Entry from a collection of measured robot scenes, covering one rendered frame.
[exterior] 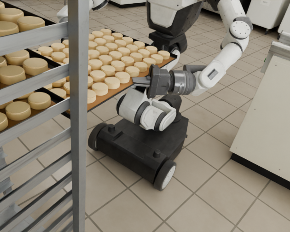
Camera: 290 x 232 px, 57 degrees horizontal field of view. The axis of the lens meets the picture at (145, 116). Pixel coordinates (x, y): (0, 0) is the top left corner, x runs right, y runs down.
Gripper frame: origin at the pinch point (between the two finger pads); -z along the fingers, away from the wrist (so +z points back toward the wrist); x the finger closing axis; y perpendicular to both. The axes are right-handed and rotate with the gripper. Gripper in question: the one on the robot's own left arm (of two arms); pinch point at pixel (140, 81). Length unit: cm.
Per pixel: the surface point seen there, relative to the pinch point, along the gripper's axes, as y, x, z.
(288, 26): -309, -60, 327
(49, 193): 29.1, -19.6, -28.8
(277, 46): -44, 0, 87
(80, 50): 25.3, 21.2, -20.6
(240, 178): -25, -89, 89
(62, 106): 25.0, 7.1, -24.6
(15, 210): -5, -74, -50
